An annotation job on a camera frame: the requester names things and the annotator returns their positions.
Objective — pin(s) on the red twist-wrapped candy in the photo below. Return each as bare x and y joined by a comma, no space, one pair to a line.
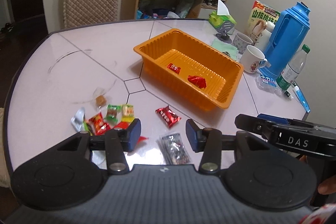
174,68

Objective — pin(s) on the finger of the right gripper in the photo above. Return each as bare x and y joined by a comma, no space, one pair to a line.
274,119
254,125

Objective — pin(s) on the red crinkled candy pack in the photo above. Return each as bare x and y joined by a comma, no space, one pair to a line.
198,81

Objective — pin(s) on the green tissue box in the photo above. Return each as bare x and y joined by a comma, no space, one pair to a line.
221,15

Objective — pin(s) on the grey patterned mug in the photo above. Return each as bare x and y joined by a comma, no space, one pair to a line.
241,41

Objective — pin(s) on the green candy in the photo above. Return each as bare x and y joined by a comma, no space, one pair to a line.
112,112

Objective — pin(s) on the blue flat box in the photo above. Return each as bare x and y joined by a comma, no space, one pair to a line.
301,97

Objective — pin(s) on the grey clear nut packet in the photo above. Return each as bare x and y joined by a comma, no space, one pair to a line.
173,149

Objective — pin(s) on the round white dining table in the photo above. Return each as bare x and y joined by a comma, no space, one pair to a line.
61,75

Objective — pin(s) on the small red snack bar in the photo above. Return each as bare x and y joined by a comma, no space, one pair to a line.
170,117

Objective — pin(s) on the blue thermos jug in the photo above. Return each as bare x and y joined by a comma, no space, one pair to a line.
287,35

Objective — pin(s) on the person's right hand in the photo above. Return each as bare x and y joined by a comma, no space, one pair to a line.
325,169

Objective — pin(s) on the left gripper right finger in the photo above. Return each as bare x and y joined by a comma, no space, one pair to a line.
209,142

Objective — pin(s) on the clear toothpick box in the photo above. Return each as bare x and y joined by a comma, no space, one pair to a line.
265,83

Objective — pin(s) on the green folded cloth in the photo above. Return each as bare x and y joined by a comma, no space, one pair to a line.
225,48

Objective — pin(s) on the walnut snack bag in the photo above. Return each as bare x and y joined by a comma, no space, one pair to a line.
259,16

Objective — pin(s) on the yellow candy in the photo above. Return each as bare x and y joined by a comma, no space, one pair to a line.
127,113

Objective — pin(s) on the clear brown candy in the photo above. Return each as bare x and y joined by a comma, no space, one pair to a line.
98,98

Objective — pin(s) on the white cartoon mug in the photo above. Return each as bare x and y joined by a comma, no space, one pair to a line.
253,59

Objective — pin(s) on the white insulated bottle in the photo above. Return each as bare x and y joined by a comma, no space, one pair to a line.
265,35

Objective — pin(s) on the beige quilted chair left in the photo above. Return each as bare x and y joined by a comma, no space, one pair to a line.
4,173

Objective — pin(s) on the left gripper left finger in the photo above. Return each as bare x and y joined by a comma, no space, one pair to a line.
118,141

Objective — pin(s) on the silver foil snack packet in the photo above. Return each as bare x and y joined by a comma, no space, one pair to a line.
78,120

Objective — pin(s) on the orange plastic tray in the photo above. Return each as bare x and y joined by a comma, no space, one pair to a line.
195,58

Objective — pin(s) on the clear water bottle green cap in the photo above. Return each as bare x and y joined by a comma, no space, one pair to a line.
293,68

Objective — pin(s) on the grey phone stand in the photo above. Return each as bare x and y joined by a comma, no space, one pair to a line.
223,30

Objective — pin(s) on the red snack packet with pictures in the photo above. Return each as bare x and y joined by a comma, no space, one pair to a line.
97,125

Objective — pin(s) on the red double-happiness candy pack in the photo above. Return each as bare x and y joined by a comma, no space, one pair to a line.
124,125

